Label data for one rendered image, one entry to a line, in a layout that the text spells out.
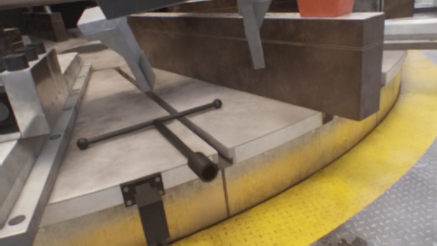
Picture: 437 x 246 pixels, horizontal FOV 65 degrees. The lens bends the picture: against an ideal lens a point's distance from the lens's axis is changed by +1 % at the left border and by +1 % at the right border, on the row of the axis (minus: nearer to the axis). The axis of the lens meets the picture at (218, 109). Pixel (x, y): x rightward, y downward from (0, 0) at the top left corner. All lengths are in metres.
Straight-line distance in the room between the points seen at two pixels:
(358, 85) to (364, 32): 0.19
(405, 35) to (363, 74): 1.22
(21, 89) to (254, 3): 0.96
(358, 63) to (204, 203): 0.75
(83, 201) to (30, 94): 0.37
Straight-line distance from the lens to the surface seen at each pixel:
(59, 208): 1.17
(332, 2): 1.35
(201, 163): 1.05
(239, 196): 1.37
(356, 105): 1.36
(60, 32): 5.18
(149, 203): 0.98
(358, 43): 1.29
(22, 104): 1.23
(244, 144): 1.24
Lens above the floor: 0.87
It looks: 21 degrees down
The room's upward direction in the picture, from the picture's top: 7 degrees counter-clockwise
